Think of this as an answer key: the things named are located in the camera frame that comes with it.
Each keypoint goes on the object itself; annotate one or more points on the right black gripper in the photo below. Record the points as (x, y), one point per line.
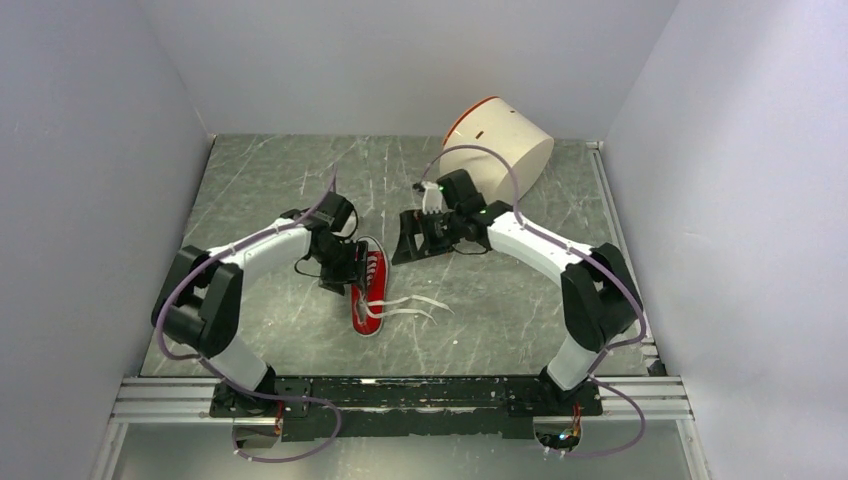
(411, 223)

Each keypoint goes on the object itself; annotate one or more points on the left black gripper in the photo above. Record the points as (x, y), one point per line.
(353, 271)

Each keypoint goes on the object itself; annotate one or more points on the red canvas sneaker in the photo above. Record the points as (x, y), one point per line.
(367, 303)

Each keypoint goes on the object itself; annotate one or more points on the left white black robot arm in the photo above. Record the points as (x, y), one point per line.
(200, 301)

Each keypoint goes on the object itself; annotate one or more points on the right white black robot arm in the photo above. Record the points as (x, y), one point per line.
(599, 297)

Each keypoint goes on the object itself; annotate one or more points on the white cylindrical container orange rim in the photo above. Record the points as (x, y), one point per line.
(503, 152)

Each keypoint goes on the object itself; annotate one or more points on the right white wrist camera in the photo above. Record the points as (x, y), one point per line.
(432, 198)

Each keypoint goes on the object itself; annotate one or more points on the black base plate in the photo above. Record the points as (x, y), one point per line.
(314, 407)

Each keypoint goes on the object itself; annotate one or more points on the aluminium frame rail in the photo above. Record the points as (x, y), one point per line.
(638, 399)

